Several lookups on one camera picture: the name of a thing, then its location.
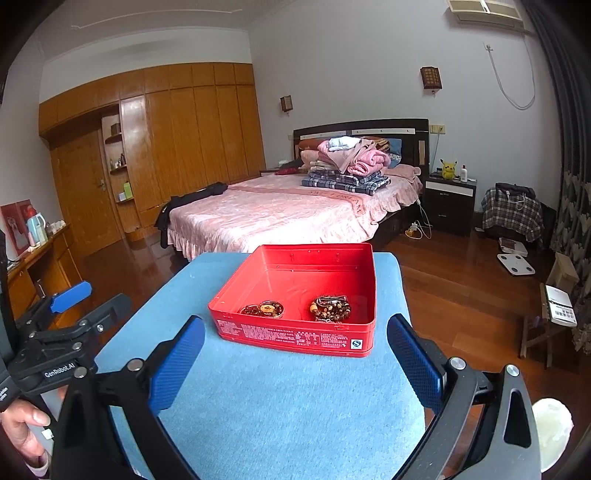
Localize dark nightstand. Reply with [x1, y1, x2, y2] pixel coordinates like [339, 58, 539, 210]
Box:
[423, 174, 478, 237]

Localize brown bead bracelet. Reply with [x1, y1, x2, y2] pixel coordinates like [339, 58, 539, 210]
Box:
[309, 295, 353, 323]

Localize air conditioner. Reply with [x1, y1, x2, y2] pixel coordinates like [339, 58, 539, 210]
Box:
[446, 0, 525, 32]

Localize cardboard box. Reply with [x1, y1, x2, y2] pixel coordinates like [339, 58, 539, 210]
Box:
[549, 252, 581, 289]

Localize pile of pink blankets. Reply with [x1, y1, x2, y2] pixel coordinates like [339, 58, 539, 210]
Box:
[299, 136, 403, 177]

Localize red picture frame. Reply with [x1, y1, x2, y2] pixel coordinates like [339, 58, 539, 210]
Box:
[0, 199, 34, 257]

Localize white printed booklet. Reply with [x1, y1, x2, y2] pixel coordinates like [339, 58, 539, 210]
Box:
[544, 284, 578, 328]

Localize wooden stool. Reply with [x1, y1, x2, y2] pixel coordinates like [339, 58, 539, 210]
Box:
[519, 283, 578, 368]

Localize bed with pink bedspread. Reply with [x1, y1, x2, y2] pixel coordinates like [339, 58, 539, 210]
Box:
[166, 119, 431, 260]

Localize white paper roll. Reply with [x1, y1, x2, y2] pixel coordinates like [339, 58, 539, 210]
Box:
[531, 397, 574, 473]

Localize person's left hand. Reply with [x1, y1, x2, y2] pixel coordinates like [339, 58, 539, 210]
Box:
[0, 385, 69, 459]

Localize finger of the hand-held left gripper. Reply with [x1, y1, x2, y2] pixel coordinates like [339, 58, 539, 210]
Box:
[34, 280, 93, 319]
[76, 293, 133, 343]

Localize wooden desk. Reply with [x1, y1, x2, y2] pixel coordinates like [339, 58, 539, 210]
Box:
[7, 224, 85, 334]

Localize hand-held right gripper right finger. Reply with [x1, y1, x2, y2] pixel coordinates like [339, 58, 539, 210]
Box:
[387, 314, 543, 480]

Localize wooden door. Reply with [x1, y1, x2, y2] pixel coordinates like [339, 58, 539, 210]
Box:
[50, 131, 124, 258]

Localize black garment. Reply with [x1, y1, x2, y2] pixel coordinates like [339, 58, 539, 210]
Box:
[154, 182, 228, 248]

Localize light blue thermos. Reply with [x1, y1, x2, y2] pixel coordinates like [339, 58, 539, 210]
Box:
[25, 205, 49, 248]

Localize folded plaid blankets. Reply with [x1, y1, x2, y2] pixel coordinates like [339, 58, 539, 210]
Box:
[301, 168, 393, 197]

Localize red tin box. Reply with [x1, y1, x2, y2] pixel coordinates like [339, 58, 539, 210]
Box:
[208, 243, 376, 357]

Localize plaid cloth on chair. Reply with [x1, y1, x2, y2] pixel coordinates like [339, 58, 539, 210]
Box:
[481, 183, 546, 250]

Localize person's left forearm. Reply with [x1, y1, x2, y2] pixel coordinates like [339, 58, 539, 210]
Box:
[0, 438, 51, 480]

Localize white wall cable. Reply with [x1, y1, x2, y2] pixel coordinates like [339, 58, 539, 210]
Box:
[482, 41, 537, 110]

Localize wooden wardrobe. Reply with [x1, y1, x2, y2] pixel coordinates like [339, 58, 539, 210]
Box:
[38, 62, 267, 241]

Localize blue table cloth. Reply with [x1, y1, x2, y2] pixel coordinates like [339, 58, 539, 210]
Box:
[95, 251, 426, 480]

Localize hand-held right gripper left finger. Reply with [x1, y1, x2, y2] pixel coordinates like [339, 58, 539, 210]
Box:
[48, 315, 206, 480]

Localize white bathroom scale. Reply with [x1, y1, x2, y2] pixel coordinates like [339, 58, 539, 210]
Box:
[497, 251, 537, 277]

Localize large wall lamp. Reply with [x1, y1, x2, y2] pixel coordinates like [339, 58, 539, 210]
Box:
[420, 65, 443, 92]

